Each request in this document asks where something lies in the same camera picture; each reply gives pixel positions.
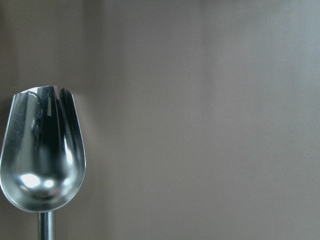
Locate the steel ice scoop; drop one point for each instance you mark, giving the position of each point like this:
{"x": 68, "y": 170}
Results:
{"x": 42, "y": 162}

